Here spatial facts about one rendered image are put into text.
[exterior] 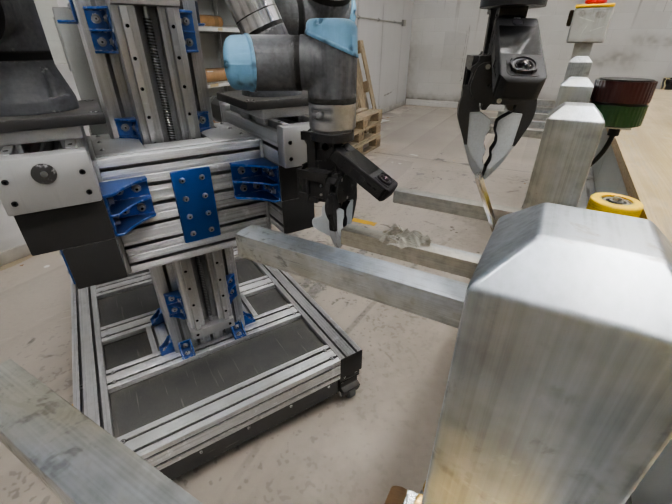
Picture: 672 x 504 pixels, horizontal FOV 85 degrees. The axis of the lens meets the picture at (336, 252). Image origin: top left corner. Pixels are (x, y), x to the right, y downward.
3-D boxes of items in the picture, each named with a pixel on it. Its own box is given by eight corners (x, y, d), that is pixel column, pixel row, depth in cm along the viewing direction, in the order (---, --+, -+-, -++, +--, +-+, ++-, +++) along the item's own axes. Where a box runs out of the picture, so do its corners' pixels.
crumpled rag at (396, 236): (371, 242, 61) (372, 229, 60) (387, 227, 67) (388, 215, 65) (423, 255, 58) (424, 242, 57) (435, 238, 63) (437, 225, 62)
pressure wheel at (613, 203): (598, 267, 67) (622, 208, 61) (562, 247, 73) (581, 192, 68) (630, 260, 69) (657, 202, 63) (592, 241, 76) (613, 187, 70)
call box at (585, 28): (564, 46, 81) (576, 3, 77) (565, 46, 86) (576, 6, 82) (602, 46, 78) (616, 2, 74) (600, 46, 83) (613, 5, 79)
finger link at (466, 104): (488, 142, 49) (502, 70, 45) (490, 145, 48) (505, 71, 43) (451, 141, 50) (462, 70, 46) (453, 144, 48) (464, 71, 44)
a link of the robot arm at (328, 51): (301, 20, 56) (358, 20, 56) (304, 98, 61) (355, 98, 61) (297, 17, 49) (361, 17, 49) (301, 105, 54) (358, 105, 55)
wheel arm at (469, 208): (391, 206, 87) (393, 188, 85) (397, 201, 89) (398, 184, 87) (612, 251, 68) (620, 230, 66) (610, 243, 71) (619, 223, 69)
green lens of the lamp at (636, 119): (582, 124, 44) (589, 104, 43) (582, 116, 49) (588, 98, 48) (644, 129, 42) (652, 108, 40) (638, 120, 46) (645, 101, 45)
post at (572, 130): (446, 491, 49) (549, 105, 25) (453, 468, 52) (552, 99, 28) (474, 505, 47) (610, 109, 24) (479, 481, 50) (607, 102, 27)
